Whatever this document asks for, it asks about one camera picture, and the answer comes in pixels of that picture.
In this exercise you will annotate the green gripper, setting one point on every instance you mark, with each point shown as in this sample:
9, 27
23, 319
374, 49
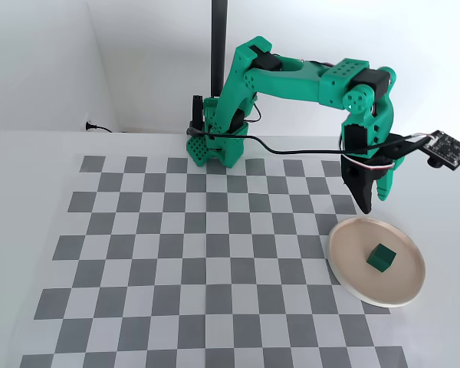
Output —
358, 177

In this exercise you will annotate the dark green dice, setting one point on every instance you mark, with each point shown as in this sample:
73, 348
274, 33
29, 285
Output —
381, 258

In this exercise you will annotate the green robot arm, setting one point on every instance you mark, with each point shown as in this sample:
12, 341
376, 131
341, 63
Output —
283, 84

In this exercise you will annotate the beige round plate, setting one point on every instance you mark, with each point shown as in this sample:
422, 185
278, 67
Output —
398, 283

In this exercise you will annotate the black table clamp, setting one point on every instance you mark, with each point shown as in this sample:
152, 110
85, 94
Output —
196, 113

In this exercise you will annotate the black vertical pole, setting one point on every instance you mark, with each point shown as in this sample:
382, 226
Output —
219, 46

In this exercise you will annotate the grey checkerboard mat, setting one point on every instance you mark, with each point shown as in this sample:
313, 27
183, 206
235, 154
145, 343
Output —
176, 287

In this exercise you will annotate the black wrist camera board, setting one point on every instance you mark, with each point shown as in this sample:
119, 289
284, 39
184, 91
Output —
448, 147

